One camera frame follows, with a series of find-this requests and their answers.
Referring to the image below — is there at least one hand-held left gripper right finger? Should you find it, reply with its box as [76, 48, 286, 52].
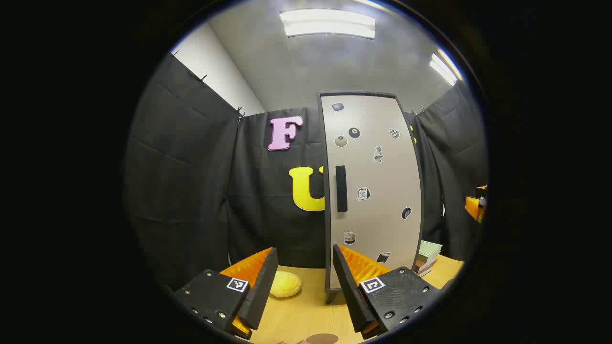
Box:
[333, 245, 441, 340]

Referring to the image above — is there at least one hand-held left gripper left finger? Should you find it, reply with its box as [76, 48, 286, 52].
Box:
[175, 247, 279, 341]

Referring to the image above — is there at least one dark grey cabinet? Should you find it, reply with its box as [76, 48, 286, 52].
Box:
[317, 92, 426, 304]

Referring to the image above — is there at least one grey cabinet door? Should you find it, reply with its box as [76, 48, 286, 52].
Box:
[320, 95, 422, 290]

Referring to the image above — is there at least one black door handle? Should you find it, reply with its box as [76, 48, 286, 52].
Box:
[336, 165, 348, 213]

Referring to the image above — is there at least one yellow round bun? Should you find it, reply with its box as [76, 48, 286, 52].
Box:
[269, 271, 302, 299]

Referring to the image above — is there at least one green book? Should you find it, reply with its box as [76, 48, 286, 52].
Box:
[417, 240, 443, 262]

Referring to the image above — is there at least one black backdrop cloth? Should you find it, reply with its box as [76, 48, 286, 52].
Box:
[125, 52, 488, 292]

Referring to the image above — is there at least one ceiling light panel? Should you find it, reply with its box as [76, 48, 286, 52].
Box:
[429, 50, 462, 86]
[280, 9, 376, 40]

